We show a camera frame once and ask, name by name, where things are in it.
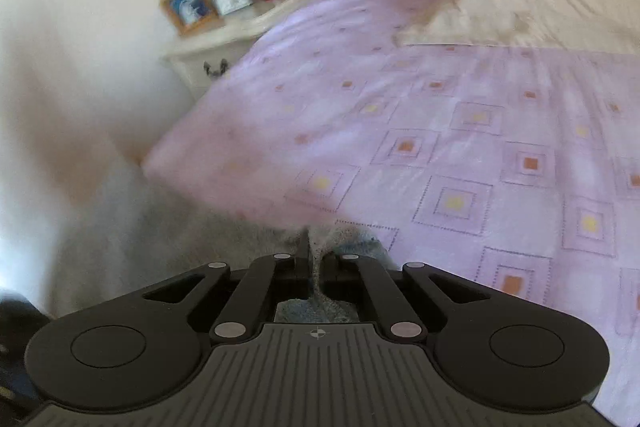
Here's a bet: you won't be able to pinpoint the grey knit pants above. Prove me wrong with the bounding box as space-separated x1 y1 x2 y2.
44 161 397 323

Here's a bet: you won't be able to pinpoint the pink patterned bed sheet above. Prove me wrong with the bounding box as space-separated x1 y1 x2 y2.
143 0 639 426

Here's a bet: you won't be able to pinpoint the cream bedside table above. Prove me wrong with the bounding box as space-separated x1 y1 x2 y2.
160 0 310 100

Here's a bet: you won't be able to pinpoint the black drawer handle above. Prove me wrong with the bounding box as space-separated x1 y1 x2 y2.
203 58 230 79

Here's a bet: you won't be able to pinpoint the wooden picture frame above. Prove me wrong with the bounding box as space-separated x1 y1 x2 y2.
160 0 222 37

